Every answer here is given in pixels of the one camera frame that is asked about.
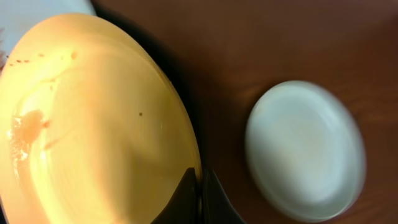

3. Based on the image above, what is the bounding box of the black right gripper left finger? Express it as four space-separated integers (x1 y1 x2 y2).
151 167 198 224

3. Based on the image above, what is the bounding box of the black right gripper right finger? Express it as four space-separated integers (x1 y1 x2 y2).
202 169 246 224

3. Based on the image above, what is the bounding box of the green plate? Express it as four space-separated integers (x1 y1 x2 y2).
245 80 366 223
1 0 96 67

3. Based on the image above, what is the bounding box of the yellow plate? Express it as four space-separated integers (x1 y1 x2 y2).
1 14 201 223

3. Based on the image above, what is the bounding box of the black round tray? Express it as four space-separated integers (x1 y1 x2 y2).
91 1 208 172

